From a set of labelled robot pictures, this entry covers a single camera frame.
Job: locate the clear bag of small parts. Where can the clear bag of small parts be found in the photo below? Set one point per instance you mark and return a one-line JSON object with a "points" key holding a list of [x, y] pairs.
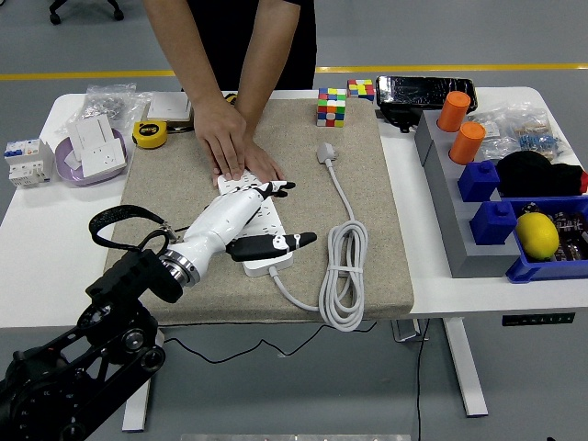
{"points": [[494, 138]]}

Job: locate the yellow lemon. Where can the yellow lemon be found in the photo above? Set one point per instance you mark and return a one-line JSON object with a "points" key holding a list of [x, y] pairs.
{"points": [[537, 236]]}

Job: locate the black office chair base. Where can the black office chair base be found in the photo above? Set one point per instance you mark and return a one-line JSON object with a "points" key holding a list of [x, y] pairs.
{"points": [[88, 7]]}

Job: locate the black glossy phone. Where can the black glossy phone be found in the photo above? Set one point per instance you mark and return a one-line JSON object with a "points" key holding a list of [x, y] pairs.
{"points": [[426, 92]]}

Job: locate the black cloth with red patch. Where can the black cloth with red patch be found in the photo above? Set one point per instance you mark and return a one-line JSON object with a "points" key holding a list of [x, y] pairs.
{"points": [[529, 172]]}

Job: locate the plastic bag of clips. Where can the plastic bag of clips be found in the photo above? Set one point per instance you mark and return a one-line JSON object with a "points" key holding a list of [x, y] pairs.
{"points": [[543, 135]]}

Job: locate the dark shiny metal piece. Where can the dark shiny metal piece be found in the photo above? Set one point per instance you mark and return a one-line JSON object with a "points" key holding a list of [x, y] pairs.
{"points": [[180, 127]]}

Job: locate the small colourful puzzle cube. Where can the small colourful puzzle cube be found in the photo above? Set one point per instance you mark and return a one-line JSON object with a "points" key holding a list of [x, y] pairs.
{"points": [[360, 89]]}

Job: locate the white power strip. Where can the white power strip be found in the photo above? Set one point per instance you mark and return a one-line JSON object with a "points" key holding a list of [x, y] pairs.
{"points": [[271, 268]]}

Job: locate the white socket back panel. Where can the white socket back panel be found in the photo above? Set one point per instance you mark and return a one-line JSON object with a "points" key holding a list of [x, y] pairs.
{"points": [[90, 133]]}

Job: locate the person's right hand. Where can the person's right hand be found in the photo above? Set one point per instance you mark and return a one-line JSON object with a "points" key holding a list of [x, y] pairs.
{"points": [[225, 135]]}

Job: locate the large colourful puzzle cube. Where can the large colourful puzzle cube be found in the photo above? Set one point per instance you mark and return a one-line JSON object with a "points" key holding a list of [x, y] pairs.
{"points": [[331, 108]]}

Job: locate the yellow tape measure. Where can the yellow tape measure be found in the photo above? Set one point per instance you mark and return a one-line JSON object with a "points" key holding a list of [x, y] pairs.
{"points": [[150, 135]]}

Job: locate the purple plate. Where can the purple plate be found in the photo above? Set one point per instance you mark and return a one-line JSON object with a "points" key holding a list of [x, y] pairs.
{"points": [[70, 172]]}

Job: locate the white flat switch plate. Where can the white flat switch plate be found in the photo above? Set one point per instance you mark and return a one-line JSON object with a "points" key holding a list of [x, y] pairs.
{"points": [[168, 108]]}

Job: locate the blue square block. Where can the blue square block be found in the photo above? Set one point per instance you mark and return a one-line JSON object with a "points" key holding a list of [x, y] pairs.
{"points": [[478, 181], [492, 222]]}

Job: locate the blue plastic bin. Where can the blue plastic bin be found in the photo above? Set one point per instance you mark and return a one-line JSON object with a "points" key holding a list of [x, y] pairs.
{"points": [[529, 271]]}

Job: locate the black table control panel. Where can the black table control panel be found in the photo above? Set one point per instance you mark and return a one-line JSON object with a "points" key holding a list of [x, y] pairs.
{"points": [[538, 319]]}

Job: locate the plastic bag of metal parts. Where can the plastic bag of metal parts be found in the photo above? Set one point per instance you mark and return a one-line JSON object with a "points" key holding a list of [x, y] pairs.
{"points": [[109, 108]]}

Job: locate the person's left hand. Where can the person's left hand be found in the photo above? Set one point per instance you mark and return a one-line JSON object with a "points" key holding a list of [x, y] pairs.
{"points": [[268, 167]]}

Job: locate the grey-brown mat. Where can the grey-brown mat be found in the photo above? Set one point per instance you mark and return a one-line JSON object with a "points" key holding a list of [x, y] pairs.
{"points": [[298, 138]]}

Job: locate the grey stepped block base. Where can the grey stepped block base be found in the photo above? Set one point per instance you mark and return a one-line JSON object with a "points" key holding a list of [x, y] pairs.
{"points": [[460, 248]]}

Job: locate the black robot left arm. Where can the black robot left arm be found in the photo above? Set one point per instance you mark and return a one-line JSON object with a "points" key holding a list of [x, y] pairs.
{"points": [[59, 367]]}

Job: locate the small yellow object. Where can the small yellow object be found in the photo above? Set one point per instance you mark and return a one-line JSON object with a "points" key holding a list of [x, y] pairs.
{"points": [[230, 97]]}

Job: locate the person's right forearm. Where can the person's right forearm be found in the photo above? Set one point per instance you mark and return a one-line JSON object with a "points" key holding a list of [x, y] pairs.
{"points": [[184, 50]]}

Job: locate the orange cylinder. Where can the orange cylinder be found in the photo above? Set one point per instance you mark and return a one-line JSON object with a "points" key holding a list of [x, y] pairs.
{"points": [[467, 142], [453, 110]]}

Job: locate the person's left forearm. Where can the person's left forearm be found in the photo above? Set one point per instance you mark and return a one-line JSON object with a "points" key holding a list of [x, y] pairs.
{"points": [[268, 46]]}

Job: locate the white circuit breaker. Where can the white circuit breaker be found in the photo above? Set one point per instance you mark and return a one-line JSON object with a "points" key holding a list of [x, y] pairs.
{"points": [[26, 163]]}

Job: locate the white wall socket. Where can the white wall socket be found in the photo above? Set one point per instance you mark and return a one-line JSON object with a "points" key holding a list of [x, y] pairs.
{"points": [[106, 160]]}

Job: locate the person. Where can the person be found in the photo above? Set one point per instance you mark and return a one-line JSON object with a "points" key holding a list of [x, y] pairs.
{"points": [[234, 37]]}

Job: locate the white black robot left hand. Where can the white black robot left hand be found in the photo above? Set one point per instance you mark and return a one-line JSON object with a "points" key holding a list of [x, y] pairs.
{"points": [[216, 225]]}

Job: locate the white table leg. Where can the white table leg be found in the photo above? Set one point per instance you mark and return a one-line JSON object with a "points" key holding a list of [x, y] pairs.
{"points": [[467, 367], [138, 409]]}

